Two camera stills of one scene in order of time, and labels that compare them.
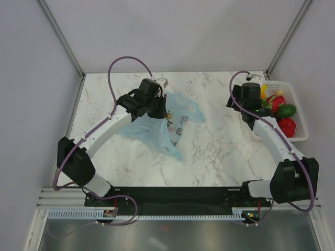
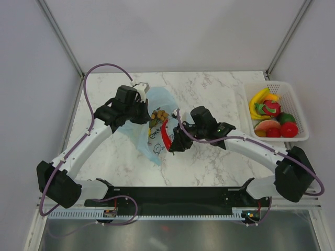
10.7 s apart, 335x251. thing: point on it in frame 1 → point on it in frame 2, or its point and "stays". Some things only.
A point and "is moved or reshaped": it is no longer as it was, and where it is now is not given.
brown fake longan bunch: (169, 115) → (157, 115)
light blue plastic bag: (166, 134) is moved or reshaped
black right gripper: (236, 90) → (180, 143)
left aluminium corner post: (60, 37) stays
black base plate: (180, 201) stays
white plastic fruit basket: (301, 133) stays
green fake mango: (287, 110) → (284, 117)
